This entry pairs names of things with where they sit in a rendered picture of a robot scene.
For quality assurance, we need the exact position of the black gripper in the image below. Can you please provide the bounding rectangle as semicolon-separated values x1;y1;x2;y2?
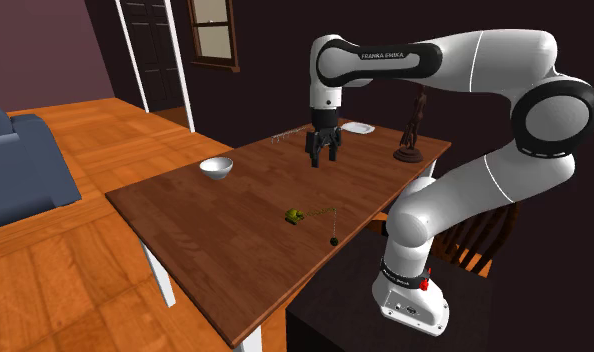
304;108;344;169

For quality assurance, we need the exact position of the white plate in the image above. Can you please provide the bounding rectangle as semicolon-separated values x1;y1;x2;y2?
340;121;377;136

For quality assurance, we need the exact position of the dark brown figure statue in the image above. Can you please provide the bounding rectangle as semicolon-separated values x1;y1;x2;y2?
392;90;425;164

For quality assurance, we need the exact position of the white bowl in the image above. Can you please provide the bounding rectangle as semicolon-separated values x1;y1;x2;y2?
199;156;235;181

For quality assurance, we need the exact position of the wooden table with white legs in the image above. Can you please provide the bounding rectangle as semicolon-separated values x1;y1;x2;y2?
105;118;453;352

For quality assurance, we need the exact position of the dark robot stand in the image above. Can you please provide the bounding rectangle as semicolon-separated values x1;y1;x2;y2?
285;227;496;352

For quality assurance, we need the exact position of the brown wooden chair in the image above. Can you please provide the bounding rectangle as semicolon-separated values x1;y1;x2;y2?
430;201;522;280

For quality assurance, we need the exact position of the blue sofa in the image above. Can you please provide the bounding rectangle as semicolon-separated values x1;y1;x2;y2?
0;96;83;233

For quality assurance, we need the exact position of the window with brown frame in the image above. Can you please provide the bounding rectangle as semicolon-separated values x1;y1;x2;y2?
186;0;242;74

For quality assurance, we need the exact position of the dark door with white frame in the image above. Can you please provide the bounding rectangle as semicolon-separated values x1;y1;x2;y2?
113;0;197;134

